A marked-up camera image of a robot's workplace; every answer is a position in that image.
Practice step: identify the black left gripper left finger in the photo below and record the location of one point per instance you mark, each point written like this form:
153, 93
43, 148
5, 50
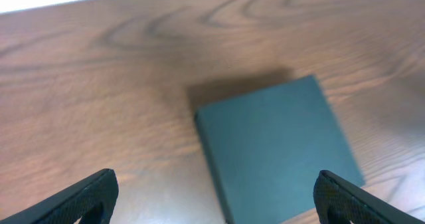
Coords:
91, 200

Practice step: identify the dark green box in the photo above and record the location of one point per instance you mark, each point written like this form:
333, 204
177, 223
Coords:
265, 150

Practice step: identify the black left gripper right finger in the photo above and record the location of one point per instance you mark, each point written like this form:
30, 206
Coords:
337, 201

